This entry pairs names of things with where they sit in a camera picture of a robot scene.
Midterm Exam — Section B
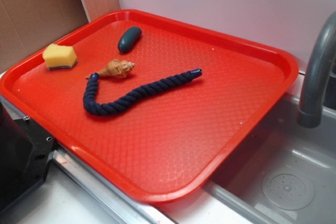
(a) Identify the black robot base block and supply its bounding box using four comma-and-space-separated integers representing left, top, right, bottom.
1, 105, 56, 215

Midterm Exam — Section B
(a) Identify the red plastic tray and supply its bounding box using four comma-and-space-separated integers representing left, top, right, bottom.
1, 10, 299, 203

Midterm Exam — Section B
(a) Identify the tan spiral seashell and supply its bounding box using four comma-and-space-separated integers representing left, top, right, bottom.
96, 59, 136, 79

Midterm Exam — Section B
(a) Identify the dark green oval stone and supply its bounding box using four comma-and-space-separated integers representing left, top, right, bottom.
118, 26, 142, 54

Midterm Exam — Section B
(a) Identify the yellow sponge with grey pad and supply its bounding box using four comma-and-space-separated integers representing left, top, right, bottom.
42, 44, 77, 69

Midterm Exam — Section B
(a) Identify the grey plastic sink basin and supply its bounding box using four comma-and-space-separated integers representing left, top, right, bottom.
204, 94, 335, 223

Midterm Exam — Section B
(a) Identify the grey sink faucet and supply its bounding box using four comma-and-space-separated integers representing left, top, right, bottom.
297, 13, 335, 128

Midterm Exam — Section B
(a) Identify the brown cardboard sheet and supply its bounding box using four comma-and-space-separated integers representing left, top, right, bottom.
1, 0, 120, 72

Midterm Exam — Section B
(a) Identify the dark blue twisted rope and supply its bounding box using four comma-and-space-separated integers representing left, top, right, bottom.
82, 68, 203, 116

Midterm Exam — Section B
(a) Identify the silver aluminium rail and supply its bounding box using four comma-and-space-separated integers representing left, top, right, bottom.
0, 95, 169, 224

